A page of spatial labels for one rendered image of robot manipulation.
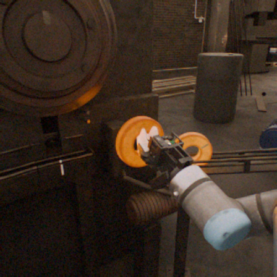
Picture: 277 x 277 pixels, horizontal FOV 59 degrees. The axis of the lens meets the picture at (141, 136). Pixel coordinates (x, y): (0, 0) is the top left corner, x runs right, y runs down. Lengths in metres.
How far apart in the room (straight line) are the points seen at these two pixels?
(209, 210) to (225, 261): 1.03
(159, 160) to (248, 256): 1.09
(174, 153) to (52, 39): 0.43
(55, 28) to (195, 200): 0.54
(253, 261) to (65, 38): 1.39
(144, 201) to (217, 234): 0.51
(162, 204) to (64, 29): 0.70
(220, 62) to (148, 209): 2.57
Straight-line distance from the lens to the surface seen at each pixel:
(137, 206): 0.97
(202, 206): 0.52
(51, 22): 0.71
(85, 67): 0.73
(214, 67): 3.29
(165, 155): 0.60
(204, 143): 0.94
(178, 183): 0.55
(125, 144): 0.69
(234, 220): 0.51
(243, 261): 1.56
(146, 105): 1.08
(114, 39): 0.87
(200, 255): 1.52
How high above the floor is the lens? 1.12
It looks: 23 degrees down
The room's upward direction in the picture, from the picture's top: straight up
